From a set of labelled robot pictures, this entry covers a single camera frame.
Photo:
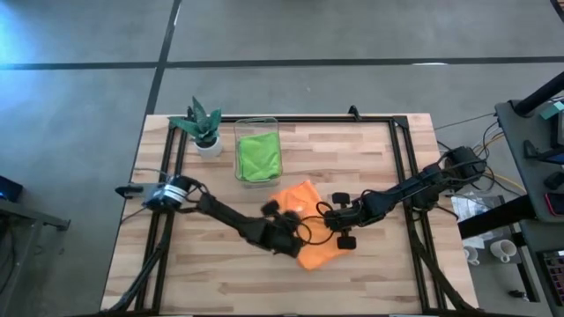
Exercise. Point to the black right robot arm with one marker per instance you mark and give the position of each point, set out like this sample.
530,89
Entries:
423,187

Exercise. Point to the clear plastic bin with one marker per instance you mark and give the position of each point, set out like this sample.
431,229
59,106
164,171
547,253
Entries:
257,125

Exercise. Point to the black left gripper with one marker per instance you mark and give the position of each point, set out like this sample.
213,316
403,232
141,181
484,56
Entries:
284,233

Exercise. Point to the small teal box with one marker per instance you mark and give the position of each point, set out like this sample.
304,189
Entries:
554,110

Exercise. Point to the backlit keyboard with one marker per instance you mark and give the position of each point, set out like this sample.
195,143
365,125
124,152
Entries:
554,273

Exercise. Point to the snake plant in white pot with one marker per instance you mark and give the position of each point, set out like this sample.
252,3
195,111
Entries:
203,127

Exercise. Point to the black desk gadget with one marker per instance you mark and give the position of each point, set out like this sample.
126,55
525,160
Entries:
554,180
535,152

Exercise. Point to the black table edge bracket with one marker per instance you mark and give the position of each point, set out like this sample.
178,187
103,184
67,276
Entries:
128,190

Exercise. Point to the bright green microfiber towel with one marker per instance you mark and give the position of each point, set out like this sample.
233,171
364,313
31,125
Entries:
260,156

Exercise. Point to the black slanted pole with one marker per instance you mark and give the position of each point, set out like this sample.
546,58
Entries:
539,94

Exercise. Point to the red-edged smartphone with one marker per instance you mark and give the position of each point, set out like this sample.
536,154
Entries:
555,204

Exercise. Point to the orange microfiber towel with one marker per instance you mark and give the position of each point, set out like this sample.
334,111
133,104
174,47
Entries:
308,255

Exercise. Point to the white paper sheets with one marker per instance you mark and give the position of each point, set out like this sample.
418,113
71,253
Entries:
473,207

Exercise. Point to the black desk support beam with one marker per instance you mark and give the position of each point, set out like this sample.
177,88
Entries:
493,218

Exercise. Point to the black device with blue light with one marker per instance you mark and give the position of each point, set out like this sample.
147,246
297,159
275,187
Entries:
9,188

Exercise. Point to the black aluminium table frame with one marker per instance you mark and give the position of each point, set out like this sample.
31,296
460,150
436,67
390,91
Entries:
308,119

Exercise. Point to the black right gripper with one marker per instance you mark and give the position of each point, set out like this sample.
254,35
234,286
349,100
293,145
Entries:
343,218

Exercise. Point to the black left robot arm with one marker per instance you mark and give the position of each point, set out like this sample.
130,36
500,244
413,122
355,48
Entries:
229,218

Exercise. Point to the black frame clamp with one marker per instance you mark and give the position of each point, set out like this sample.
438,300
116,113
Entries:
353,112

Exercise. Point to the white mug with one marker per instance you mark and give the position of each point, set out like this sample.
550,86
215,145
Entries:
502,250
471,255

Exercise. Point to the grey side desk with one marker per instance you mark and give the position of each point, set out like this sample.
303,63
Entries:
515,154

